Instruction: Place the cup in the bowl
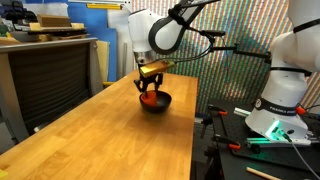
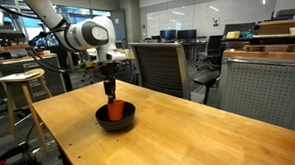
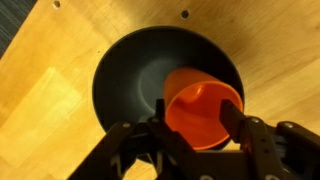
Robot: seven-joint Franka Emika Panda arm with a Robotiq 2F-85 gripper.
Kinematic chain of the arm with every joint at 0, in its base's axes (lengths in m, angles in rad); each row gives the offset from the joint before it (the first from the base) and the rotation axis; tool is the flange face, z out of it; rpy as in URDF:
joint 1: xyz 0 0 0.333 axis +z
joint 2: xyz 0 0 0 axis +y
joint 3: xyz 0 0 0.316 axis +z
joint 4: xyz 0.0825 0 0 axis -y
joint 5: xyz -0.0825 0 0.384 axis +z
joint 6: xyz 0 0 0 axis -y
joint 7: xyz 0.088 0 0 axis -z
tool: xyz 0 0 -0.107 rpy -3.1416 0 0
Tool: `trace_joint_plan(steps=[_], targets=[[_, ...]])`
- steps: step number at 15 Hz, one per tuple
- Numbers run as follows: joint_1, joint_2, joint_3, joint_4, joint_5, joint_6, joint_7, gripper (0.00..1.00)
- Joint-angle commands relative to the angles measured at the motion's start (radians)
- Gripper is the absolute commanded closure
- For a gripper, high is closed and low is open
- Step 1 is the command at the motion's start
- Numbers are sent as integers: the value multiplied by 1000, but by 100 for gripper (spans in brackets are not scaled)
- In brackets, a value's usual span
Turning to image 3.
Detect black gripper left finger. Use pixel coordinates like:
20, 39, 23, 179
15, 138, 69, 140
68, 98, 198, 180

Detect black bowl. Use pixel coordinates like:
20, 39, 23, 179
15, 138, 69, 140
92, 25, 246, 164

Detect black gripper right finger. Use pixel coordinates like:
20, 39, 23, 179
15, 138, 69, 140
219, 99, 320, 180

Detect orange plastic cup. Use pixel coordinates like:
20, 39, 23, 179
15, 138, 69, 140
163, 66, 245, 151

